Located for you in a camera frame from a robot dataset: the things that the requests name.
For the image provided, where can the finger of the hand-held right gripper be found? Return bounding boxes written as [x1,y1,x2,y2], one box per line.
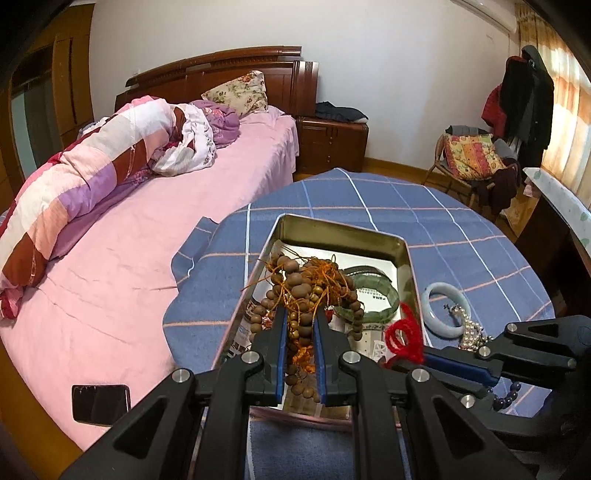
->
[422,315,591,386]
[456,387,556,444]

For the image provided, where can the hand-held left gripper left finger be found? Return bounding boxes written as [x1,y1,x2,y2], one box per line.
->
[60,302,289,480]

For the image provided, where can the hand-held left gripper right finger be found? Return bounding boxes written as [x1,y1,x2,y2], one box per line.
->
[314,307,539,480]

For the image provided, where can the red string bracelet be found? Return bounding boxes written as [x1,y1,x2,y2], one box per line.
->
[384,302,426,369]

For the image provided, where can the wooden bead bracelets tangle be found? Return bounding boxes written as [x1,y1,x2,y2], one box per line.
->
[249,251,365,402]

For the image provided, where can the green jade bracelet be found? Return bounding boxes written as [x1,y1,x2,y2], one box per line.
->
[332,265,400,319]

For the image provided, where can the pink tin box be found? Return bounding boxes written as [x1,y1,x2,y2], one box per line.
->
[210,213,422,421]

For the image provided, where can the pale jade bangle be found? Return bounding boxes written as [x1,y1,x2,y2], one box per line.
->
[424,281,471,339]

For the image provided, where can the blue checked tablecloth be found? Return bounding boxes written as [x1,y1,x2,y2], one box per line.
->
[164,167,555,480]

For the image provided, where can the dark wooden desk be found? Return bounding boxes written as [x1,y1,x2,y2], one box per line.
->
[515,194,591,319]

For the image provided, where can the bed with pink sheet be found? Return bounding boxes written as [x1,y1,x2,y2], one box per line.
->
[0,108,300,450]

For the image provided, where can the dark garment on chair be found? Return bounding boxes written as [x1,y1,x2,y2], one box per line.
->
[471,166,520,215]

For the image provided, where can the black smartphone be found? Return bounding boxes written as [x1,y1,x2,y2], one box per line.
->
[71,384,131,425]

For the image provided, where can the white dotted sheet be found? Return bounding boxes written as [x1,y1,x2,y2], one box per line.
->
[523,166,591,257]

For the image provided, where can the wooden chair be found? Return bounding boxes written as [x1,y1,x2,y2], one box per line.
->
[422,124,522,217]

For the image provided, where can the patterned cushion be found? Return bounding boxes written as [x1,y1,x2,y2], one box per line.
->
[442,134,506,181]

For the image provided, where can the wooden nightstand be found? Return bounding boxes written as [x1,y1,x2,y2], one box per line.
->
[295,115,370,175]

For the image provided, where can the purple blanket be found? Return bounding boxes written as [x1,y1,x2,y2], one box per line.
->
[201,99,241,148]

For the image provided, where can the dark folded clothes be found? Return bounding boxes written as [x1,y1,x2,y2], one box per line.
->
[315,102,369,123]

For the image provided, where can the red hanging garment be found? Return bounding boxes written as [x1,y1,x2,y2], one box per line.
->
[481,85,504,134]

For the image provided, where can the floral pillow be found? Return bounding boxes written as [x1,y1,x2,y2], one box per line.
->
[201,71,269,118]

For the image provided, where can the patchwork quilt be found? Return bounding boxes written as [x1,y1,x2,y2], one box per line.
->
[0,95,215,319]

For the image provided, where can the black hanging coat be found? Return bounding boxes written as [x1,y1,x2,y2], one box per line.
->
[501,45,555,169]

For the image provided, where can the patterned curtain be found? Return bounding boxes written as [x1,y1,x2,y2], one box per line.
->
[517,7,591,195]

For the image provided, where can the wooden headboard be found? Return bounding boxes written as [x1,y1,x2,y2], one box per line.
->
[115,45,320,118]

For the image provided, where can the wooden wardrobe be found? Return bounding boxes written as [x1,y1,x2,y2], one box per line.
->
[0,4,95,195]

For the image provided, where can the white air conditioner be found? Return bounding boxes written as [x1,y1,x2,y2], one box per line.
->
[457,0,517,33]

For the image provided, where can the purple bead bracelet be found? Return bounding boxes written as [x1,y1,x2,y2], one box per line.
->
[490,381,522,412]

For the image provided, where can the pearl necklace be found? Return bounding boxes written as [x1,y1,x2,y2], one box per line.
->
[443,302,495,354]

